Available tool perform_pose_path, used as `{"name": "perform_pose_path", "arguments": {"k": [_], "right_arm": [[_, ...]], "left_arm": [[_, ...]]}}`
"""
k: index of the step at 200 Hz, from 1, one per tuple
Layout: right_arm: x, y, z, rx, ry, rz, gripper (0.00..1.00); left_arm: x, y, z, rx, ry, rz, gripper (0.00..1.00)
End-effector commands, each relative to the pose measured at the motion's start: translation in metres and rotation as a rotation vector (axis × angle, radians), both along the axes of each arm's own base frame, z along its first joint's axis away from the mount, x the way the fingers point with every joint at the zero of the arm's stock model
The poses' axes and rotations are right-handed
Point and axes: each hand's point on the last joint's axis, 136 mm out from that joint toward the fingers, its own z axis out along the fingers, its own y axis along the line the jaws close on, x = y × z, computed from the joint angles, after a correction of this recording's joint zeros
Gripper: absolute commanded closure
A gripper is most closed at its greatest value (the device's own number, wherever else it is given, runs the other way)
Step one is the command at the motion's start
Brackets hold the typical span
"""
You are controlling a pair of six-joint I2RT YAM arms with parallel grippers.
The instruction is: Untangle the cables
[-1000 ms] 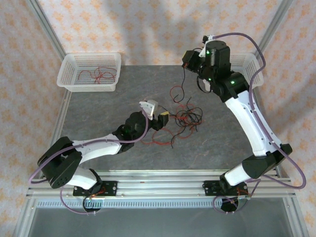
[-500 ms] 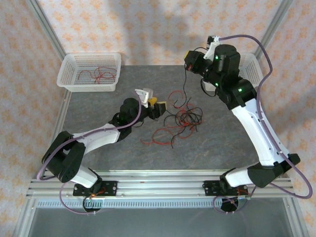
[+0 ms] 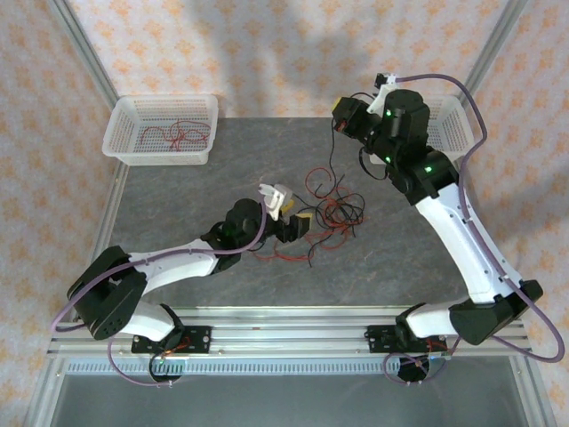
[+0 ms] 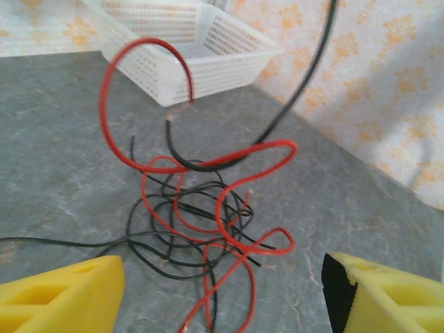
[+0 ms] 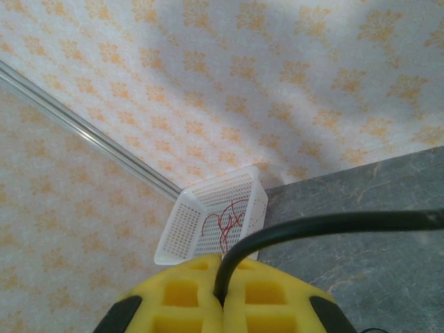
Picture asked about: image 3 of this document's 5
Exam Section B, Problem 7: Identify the white perforated plastic basket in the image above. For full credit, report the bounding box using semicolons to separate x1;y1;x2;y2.
101;93;220;167
424;93;477;157

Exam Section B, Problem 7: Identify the grey lower shelf panel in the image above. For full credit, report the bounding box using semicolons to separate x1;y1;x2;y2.
48;373;534;427

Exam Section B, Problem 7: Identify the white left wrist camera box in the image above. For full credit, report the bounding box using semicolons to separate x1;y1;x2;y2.
258;182;297;222

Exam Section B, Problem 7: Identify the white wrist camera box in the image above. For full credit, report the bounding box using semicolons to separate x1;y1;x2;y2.
258;182;297;222
367;72;400;115

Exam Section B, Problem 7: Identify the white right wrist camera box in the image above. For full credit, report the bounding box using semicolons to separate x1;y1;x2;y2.
367;72;400;115

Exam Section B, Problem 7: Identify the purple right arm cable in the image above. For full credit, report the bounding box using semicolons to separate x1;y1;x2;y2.
382;73;565;387

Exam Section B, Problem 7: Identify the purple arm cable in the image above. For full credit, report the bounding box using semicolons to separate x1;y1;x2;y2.
51;195;270;388
382;73;565;387

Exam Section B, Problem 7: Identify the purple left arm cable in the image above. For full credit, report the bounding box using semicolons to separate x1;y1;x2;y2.
51;195;270;388

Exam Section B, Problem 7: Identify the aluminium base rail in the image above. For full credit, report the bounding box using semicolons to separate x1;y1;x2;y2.
47;304;533;357

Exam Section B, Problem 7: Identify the aluminium frame post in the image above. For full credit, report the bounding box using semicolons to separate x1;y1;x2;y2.
47;0;121;108
457;0;530;106

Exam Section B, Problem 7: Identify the aluminium side rail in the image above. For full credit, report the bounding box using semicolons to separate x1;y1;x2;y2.
91;162;130;250

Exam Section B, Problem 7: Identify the grey slotted cable duct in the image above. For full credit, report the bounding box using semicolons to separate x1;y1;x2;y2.
65;359;517;375

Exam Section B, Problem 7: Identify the black round cable port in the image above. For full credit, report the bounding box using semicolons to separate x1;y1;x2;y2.
148;355;188;386
397;355;435;384

